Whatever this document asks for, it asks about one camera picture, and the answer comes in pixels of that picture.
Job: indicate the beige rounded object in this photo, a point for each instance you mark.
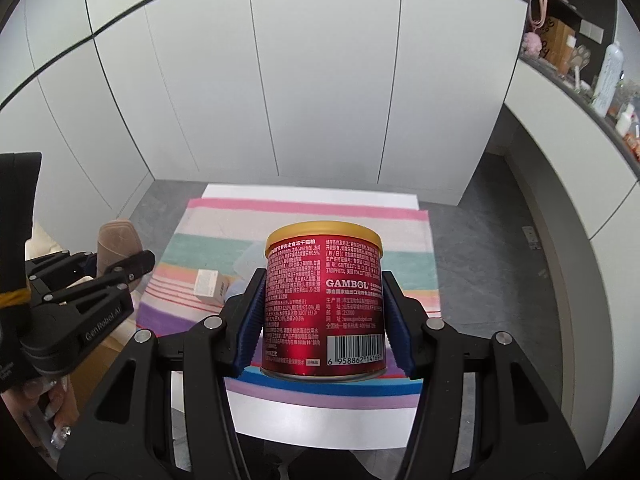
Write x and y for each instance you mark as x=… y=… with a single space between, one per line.
x=117 y=240

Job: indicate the white spray bottle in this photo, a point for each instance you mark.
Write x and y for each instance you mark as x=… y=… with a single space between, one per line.
x=608 y=79

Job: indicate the brown cardboard box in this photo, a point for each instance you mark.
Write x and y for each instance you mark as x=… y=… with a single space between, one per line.
x=91 y=371

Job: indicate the brown box on shelf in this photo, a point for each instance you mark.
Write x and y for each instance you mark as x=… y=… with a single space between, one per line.
x=557 y=41

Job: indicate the striped colourful cloth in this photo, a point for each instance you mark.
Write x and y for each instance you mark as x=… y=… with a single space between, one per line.
x=228 y=235

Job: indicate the small white box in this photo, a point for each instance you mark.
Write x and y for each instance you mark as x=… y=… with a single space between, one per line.
x=210 y=287

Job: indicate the red Gambol can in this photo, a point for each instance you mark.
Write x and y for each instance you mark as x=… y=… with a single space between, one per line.
x=324 y=316

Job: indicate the person's left hand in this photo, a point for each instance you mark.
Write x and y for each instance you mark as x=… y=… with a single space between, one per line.
x=45 y=410

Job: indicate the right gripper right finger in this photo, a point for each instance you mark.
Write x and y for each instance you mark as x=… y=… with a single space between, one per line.
x=519 y=431

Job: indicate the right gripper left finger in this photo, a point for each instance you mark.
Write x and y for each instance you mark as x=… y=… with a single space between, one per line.
x=125 y=430

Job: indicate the pink plush toy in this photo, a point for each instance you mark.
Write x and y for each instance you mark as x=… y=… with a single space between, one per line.
x=531 y=45

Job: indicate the cream padded cushion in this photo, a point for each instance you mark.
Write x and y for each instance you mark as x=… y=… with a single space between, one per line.
x=40 y=243

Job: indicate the white small bottle on shelf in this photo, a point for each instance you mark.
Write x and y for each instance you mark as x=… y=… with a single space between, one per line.
x=625 y=119

